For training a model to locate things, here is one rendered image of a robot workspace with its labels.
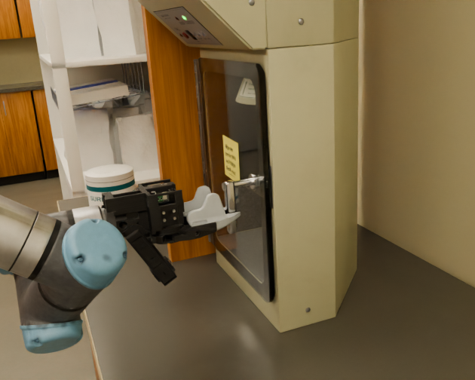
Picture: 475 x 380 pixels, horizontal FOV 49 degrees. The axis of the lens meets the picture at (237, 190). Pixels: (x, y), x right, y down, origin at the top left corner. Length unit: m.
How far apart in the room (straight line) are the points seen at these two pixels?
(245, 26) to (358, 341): 0.53
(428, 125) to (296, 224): 0.43
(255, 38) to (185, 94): 0.39
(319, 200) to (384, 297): 0.27
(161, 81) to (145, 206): 0.39
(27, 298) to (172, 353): 0.28
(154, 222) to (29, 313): 0.21
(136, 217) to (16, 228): 0.24
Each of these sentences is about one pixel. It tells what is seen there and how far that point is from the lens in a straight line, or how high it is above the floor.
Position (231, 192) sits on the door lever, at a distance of 0.85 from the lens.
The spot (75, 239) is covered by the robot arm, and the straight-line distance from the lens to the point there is 0.61.
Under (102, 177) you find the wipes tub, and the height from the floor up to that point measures 1.09.
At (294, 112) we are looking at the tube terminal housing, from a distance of 0.81.
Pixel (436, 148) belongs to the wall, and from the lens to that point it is 1.17.
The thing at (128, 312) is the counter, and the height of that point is 0.94.
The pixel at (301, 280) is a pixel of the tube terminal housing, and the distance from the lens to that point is 0.91.
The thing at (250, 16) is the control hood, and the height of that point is 1.46.
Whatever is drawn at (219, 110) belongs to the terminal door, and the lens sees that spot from 0.98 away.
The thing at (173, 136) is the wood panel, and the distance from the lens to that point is 1.14.
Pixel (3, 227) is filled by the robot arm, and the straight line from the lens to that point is 0.62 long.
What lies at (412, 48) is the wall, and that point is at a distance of 1.20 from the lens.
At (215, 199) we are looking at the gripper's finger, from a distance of 0.82.
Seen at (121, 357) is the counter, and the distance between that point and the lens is 0.92.
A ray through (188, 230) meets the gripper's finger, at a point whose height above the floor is 1.16.
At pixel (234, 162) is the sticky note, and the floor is 1.21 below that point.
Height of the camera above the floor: 1.45
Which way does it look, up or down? 18 degrees down
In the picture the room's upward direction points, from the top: 4 degrees counter-clockwise
